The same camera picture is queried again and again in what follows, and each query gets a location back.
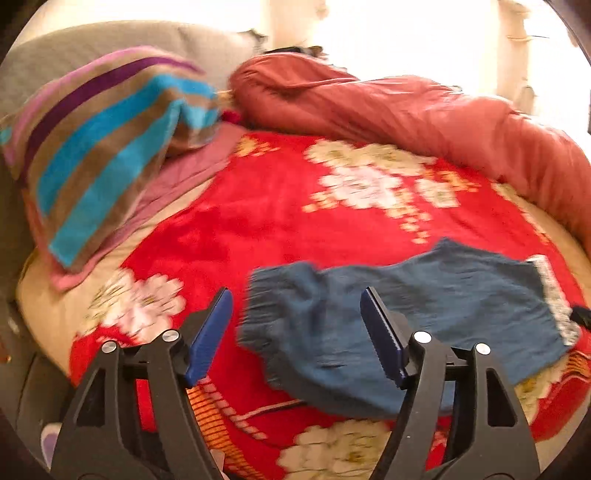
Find pink quilted pad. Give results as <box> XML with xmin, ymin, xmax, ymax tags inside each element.
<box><xmin>48</xmin><ymin>124</ymin><xmax>247</xmax><ymax>292</ymax></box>

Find grey quilted headboard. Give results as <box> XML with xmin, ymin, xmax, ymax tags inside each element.
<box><xmin>0</xmin><ymin>19</ymin><xmax>264</xmax><ymax>116</ymax></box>

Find blue denim pants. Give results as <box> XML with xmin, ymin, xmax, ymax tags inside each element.
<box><xmin>236</xmin><ymin>237</ymin><xmax>583</xmax><ymax>420</ymax></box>

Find striped blue brown towel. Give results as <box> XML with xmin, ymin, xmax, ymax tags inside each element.
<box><xmin>0</xmin><ymin>45</ymin><xmax>222</xmax><ymax>272</ymax></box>

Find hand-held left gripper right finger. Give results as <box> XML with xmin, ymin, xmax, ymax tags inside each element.
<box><xmin>360</xmin><ymin>286</ymin><xmax>541</xmax><ymax>480</ymax></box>

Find beige bed sheet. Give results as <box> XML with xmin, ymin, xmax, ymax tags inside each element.
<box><xmin>16</xmin><ymin>180</ymin><xmax>213</xmax><ymax>377</ymax></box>

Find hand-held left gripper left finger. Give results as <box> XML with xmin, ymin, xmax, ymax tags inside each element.
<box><xmin>50</xmin><ymin>287</ymin><xmax>234</xmax><ymax>480</ymax></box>

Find rust red duvet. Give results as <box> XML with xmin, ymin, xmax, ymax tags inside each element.
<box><xmin>228</xmin><ymin>52</ymin><xmax>591</xmax><ymax>259</ymax></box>

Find red floral blanket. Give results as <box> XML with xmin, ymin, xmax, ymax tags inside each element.
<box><xmin>69</xmin><ymin>131</ymin><xmax>591</xmax><ymax>480</ymax></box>

